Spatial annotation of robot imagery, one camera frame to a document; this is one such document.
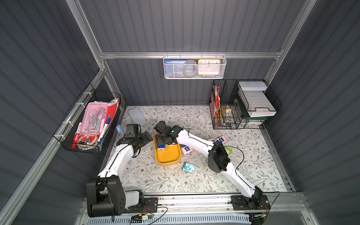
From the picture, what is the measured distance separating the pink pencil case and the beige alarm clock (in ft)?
2.01

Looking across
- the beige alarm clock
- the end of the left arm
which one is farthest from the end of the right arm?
the beige alarm clock

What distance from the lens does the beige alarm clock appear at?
2.92ft
